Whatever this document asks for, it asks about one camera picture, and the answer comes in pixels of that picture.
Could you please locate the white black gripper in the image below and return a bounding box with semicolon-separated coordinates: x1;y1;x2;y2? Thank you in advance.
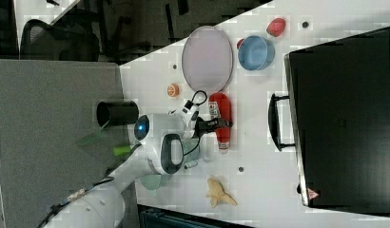
170;101;232;139

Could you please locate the red plush ketchup bottle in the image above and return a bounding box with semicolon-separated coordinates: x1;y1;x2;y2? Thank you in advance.
208;92;232;154

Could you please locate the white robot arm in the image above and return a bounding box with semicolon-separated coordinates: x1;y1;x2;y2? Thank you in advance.
37;101;232;228

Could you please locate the green perforated strainer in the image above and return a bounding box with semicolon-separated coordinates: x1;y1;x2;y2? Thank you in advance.
140;175;171;191

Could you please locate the orange slice toy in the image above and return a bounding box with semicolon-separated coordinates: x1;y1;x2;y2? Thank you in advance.
166;84;180;97

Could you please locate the grey round plate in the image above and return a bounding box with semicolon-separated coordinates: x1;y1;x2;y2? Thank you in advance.
182;26;233;94

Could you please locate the peeled banana toy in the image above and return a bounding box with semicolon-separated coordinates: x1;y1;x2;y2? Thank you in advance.
205;178;237;208

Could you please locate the blue bowl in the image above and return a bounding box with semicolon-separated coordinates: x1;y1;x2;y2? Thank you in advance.
238;35;275;71

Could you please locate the dark red strawberry toy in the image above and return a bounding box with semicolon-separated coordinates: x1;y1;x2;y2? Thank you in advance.
236;39;244;49

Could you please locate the black cylindrical cup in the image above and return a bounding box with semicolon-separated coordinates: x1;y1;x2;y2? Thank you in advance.
96;102;139;127

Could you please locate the silver black toaster oven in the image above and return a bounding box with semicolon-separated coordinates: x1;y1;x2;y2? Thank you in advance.
284;27;390;218

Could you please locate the green slotted spatula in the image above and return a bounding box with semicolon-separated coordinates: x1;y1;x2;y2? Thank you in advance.
76;131;132;157

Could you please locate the black office chair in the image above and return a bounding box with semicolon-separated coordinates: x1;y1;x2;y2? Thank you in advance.
19;19;100;62

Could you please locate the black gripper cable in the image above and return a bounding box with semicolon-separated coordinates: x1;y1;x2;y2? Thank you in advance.
182;89;208;157

